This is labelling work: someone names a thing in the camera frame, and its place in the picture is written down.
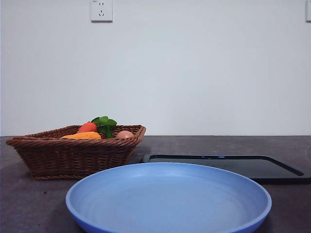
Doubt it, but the brown wicker basket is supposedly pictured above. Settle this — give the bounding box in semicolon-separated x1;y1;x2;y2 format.
6;125;147;181

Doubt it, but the black flat tray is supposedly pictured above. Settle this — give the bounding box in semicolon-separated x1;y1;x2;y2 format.
142;154;311;184

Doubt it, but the orange carrot with green leaves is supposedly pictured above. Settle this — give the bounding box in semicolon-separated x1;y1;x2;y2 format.
77;116;118;133

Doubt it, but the blue round plate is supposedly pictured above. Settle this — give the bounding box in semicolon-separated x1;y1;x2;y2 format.
65;162;272;233

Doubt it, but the brown egg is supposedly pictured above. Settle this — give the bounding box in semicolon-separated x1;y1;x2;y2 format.
115;130;135;139

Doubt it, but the yellow corn cob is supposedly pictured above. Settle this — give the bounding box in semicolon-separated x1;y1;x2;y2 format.
60;132;102;140

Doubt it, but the white wall socket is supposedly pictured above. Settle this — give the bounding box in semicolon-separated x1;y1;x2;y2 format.
91;0;113;24

